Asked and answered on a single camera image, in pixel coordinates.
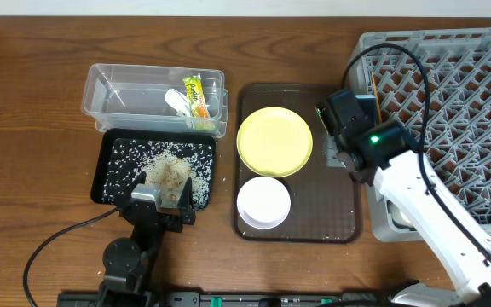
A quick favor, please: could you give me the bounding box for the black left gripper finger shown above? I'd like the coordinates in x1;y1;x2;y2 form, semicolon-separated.
130;171;147;197
177;177;194;212

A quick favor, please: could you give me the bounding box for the rice food waste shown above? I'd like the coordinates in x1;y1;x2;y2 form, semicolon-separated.
101;138;215;211

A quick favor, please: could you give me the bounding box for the wooden chopstick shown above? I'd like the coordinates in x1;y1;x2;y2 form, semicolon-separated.
371;72;383;124

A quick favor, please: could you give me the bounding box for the yellow plate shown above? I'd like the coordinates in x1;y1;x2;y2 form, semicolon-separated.
236;107;314;177

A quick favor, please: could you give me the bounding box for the pink bowl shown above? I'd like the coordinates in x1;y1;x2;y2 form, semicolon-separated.
236;177;292;230

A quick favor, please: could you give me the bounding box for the green snack wrapper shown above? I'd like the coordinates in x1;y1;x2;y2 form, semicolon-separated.
183;73;215;130

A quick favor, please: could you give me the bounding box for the white cup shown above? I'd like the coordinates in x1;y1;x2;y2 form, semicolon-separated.
388;203;413;228

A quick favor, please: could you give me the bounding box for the light blue bowl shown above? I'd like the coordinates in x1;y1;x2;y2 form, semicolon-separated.
355;95;378;126

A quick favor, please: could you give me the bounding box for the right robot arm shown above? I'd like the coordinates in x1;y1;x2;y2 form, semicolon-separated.
315;90;491;306

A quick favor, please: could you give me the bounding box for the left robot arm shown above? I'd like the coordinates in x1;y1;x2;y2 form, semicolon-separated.
96;172;195;307

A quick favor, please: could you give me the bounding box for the black waste tray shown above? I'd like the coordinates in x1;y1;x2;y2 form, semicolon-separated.
90;129;217;211

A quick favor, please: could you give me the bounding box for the clear plastic waste bin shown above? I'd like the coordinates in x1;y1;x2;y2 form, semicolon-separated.
82;63;228;138

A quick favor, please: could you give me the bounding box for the grey dishwasher rack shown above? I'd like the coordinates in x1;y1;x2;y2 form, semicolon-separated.
349;28;491;234

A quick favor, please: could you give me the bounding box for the dark brown serving tray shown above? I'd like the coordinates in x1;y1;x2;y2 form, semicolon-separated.
232;84;362;244

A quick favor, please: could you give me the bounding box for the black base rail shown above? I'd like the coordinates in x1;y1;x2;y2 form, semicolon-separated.
55;281;491;307

